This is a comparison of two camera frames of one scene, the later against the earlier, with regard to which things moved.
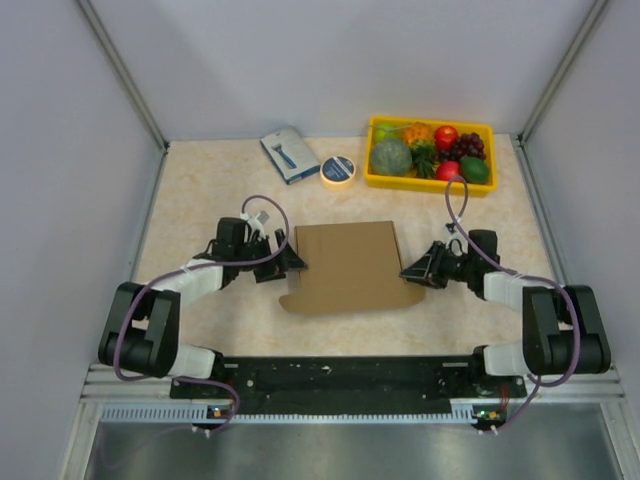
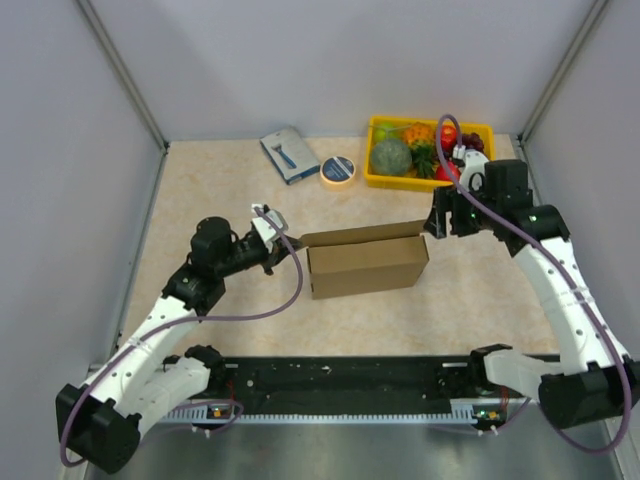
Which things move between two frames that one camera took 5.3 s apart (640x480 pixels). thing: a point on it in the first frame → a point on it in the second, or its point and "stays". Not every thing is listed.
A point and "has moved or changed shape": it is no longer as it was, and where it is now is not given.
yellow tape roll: x=337 y=173 stays
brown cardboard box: x=350 y=267 has moved or changed shape
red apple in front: x=448 y=169 stays
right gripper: x=434 y=262 → x=447 y=199
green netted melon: x=391 y=158 stays
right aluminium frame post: x=560 y=72 stays
